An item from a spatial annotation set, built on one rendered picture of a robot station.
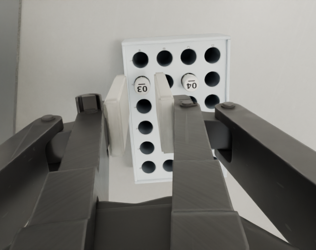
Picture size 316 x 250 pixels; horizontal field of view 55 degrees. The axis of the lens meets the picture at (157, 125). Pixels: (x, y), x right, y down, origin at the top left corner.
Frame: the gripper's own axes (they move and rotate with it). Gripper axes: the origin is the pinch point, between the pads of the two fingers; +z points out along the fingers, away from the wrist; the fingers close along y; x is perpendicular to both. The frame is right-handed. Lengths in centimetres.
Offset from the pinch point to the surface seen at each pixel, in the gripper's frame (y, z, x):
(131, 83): -0.8, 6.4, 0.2
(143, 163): -0.5, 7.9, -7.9
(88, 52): -4.6, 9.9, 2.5
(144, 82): 0.3, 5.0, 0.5
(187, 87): 3.5, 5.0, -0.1
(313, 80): 16.1, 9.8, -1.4
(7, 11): -6.9, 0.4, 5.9
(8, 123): -8.7, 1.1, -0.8
